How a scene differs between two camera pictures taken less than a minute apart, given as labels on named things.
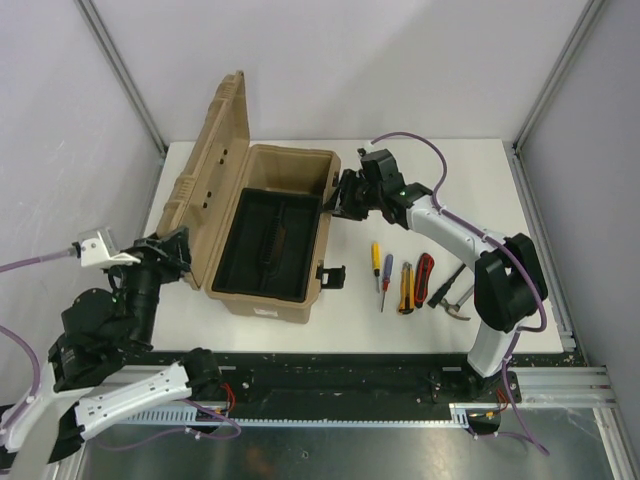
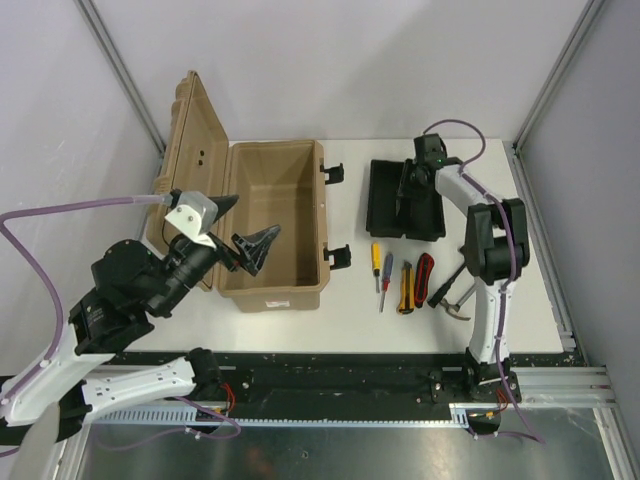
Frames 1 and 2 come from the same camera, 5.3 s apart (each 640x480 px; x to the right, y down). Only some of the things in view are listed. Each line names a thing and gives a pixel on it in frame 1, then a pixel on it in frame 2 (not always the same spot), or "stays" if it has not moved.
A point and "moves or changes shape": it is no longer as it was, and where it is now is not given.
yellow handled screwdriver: (376, 261) stays
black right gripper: (342, 203) -> (410, 165)
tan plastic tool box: (218, 157) moves or changes shape
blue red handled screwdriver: (388, 266) stays
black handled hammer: (435, 299) stays
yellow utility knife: (407, 288) stays
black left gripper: (153, 253) -> (254, 246)
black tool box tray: (269, 245) moves or changes shape
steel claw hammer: (454, 309) stays
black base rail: (478, 381) stays
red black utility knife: (425, 266) stays
